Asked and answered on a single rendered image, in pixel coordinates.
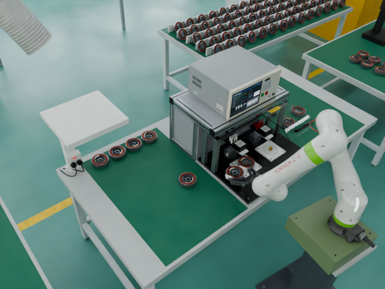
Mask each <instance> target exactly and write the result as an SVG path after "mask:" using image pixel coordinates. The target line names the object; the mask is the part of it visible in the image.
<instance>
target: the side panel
mask: <svg viewBox="0 0 385 289"><path fill-rule="evenodd" d="M169 105H170V140H172V141H173V142H174V143H175V144H176V145H177V146H178V147H179V148H180V149H182V150H183V151H184V152H185V153H186V154H187V155H188V156H189V157H191V158H192V159H194V161H196V160H197V159H196V152H197V132H198V125H197V124H196V123H195V122H193V121H192V120H191V119H190V118H189V117H187V116H186V115H185V114H184V113H182V112H181V111H180V110H178V109H177V108H176V107H174V106H173V105H172V104H171V103H169Z"/></svg>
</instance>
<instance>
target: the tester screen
mask: <svg viewBox="0 0 385 289"><path fill-rule="evenodd" d="M261 83H262V82H261ZM261 83H259V84H256V85H254V86H252V87H250V88H248V89H246V90H244V91H242V92H240V93H238V94H236V95H234V96H233V101H232V105H231V113H233V112H235V111H236V110H235V108H236V107H237V106H239V105H241V104H242V107H244V106H245V108H244V109H242V110H240V111H238V112H236V113H234V114H233V115H235V114H237V113H239V112H241V111H243V110H245V109H246V108H248V107H246V105H247V101H249V100H251V99H253V98H255V97H257V96H259V95H260V94H258V95H256V96H254V97H252V98H250V99H248V96H249V95H251V94H253V93H255V92H257V91H259V90H260V89H261ZM255 104H256V103H255ZM253 105H254V104H253ZM242 107H241V108H242ZM249 107H250V106H249ZM239 109H240V108H239ZM237 110H238V109H237ZM233 115H231V114H230V117H231V116H233Z"/></svg>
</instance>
